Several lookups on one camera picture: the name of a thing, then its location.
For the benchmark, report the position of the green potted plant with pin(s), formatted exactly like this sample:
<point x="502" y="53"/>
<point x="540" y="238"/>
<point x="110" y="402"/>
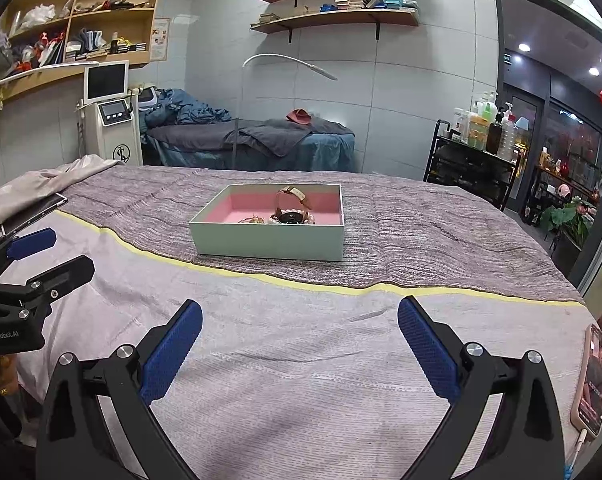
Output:
<point x="568" y="220"/>

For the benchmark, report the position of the group of toiletry bottles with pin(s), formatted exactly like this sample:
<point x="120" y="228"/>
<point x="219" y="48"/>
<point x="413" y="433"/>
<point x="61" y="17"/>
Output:
<point x="481" y="125"/>

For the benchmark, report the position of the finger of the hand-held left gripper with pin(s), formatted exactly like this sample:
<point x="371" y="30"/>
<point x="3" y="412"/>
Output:
<point x="68" y="272"/>
<point x="31" y="242"/>

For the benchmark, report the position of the white beauty machine with screen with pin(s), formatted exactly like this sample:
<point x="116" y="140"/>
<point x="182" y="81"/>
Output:
<point x="116" y="135"/>

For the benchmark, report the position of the person's left hand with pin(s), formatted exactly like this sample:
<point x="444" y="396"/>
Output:
<point x="3" y="385"/>

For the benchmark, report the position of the pale green box pink lining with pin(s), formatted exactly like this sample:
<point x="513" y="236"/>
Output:
<point x="266" y="245"/>

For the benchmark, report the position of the white arched floor lamp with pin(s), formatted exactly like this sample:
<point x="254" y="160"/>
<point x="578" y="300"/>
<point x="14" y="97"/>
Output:
<point x="281" y="56"/>

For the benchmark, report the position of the pink cloth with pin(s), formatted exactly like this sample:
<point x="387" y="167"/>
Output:
<point x="299" y="116"/>

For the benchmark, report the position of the beige cloth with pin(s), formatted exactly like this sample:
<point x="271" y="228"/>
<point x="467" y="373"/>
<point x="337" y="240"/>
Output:
<point x="31" y="185"/>

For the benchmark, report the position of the white plastic bag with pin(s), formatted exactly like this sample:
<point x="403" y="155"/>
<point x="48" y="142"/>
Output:
<point x="38" y="15"/>

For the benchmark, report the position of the smartphone in pink case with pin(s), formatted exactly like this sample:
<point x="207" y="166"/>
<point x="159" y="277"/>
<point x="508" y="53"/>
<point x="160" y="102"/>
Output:
<point x="593" y="385"/>

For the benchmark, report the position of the black trolley cart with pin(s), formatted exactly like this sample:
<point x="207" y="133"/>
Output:
<point x="461" y="170"/>

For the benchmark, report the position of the wooden wall cabinet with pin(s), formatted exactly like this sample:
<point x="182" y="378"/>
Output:
<point x="131" y="12"/>

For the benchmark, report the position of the crumpled blue bedding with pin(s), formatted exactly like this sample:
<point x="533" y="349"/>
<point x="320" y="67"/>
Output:
<point x="191" y="107"/>

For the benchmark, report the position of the gold jewelry pile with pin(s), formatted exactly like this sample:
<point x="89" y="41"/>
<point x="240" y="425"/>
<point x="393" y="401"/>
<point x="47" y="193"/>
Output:
<point x="255" y="219"/>

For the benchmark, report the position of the wall poster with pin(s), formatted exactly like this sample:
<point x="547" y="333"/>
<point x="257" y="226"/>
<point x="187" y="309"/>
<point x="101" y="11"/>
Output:
<point x="160" y="40"/>

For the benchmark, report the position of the grey towel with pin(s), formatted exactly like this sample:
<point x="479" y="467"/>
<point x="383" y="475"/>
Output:
<point x="271" y="137"/>

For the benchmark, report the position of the pale bedsheet with yellow stripe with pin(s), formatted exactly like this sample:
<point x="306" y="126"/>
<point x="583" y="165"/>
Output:
<point x="291" y="360"/>

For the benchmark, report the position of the dark tablet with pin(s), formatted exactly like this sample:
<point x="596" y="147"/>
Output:
<point x="36" y="212"/>

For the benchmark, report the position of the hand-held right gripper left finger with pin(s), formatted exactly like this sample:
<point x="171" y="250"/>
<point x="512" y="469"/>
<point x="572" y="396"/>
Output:
<point x="173" y="355"/>

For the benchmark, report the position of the massage bed with blue cover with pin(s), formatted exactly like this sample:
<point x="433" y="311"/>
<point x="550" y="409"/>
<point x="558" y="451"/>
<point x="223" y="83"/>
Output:
<point x="321" y="152"/>

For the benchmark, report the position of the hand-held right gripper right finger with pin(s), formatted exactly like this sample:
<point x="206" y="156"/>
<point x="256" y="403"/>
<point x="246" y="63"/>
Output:
<point x="428" y="355"/>

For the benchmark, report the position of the purple knit blanket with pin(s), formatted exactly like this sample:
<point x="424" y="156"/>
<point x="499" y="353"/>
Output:
<point x="431" y="240"/>

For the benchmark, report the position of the grey door frame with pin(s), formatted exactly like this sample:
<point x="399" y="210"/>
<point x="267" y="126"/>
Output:
<point x="496" y="60"/>

